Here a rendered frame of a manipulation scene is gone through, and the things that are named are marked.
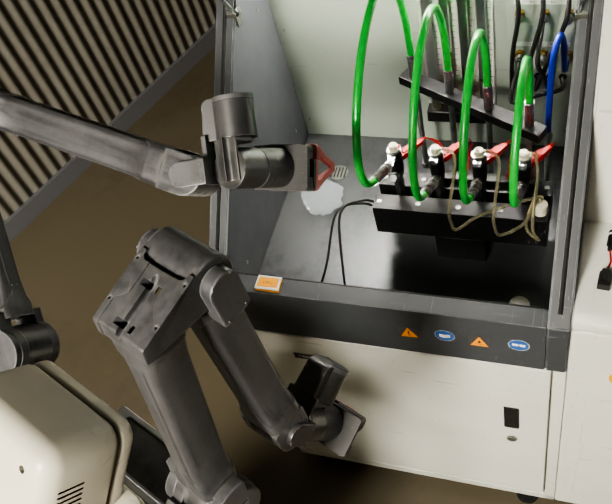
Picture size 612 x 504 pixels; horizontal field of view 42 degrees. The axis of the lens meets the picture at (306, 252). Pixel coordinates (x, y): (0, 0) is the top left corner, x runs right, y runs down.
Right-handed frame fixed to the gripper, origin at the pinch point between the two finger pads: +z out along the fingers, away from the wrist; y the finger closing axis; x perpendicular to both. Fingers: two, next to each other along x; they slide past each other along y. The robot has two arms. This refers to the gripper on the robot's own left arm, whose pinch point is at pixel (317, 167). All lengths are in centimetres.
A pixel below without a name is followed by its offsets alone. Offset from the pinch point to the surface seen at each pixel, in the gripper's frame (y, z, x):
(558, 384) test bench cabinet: -20, 52, 42
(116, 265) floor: 163, 90, 37
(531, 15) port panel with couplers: -12, 51, -28
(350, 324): 14.5, 29.8, 31.1
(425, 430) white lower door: 18, 67, 63
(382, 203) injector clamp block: 12.2, 37.6, 7.4
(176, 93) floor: 187, 145, -31
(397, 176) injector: 6.9, 34.5, 1.9
